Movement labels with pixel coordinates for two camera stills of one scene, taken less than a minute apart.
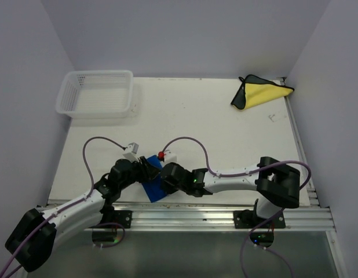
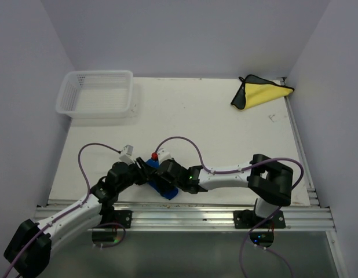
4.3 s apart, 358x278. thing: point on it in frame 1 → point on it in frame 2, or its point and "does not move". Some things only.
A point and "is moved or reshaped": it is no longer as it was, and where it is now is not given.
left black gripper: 148,171 does not move
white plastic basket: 90,94 does not move
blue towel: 153,188 is moved or reshaped
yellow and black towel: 252,91 does not move
